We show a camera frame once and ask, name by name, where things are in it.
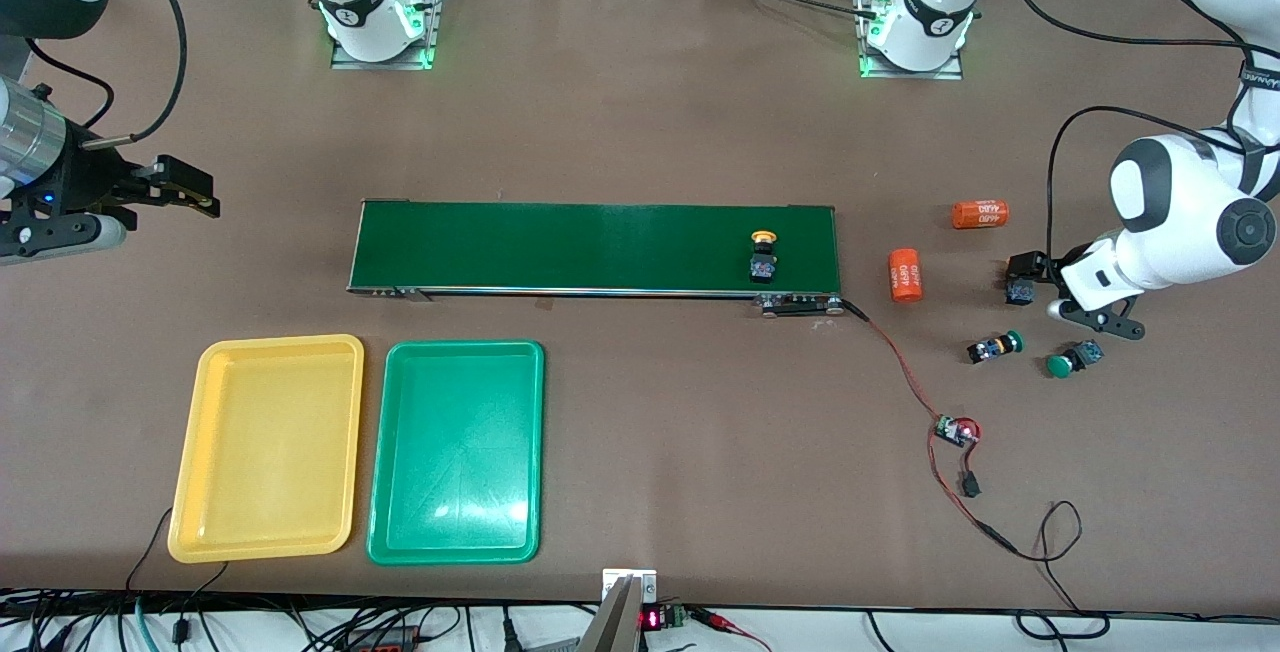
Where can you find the red black power strip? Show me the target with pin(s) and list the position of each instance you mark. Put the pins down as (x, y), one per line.
(380, 640)

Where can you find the green push button switch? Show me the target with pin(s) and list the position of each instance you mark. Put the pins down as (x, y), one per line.
(990, 348)
(1060, 365)

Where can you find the yellow plastic tray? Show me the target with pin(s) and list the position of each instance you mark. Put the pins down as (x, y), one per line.
(265, 452)

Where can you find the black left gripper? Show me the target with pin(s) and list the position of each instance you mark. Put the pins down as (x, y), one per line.
(1023, 277)

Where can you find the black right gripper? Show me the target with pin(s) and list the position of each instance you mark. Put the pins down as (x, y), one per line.
(88, 182)

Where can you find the green plastic tray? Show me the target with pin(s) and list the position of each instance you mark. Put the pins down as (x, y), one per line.
(455, 452)

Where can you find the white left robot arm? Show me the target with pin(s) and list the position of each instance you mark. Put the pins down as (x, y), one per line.
(1180, 202)

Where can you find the red digit display module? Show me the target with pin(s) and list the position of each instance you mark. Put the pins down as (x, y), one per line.
(652, 619)

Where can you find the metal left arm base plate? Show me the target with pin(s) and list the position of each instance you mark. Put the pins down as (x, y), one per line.
(950, 74)

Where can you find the green conveyor belt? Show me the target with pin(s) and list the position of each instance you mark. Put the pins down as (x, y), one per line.
(600, 247)

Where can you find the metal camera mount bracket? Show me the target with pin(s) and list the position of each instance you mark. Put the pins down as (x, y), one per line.
(610, 627)

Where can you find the orange cylindrical battery cell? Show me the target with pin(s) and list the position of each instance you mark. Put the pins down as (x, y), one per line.
(905, 275)
(980, 214)

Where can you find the small controller circuit board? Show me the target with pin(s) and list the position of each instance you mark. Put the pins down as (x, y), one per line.
(952, 430)

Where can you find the yellow push button switch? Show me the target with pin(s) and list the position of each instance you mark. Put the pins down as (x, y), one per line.
(1020, 294)
(764, 267)

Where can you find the red clip lead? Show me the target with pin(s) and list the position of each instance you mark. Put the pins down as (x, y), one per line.
(725, 622)

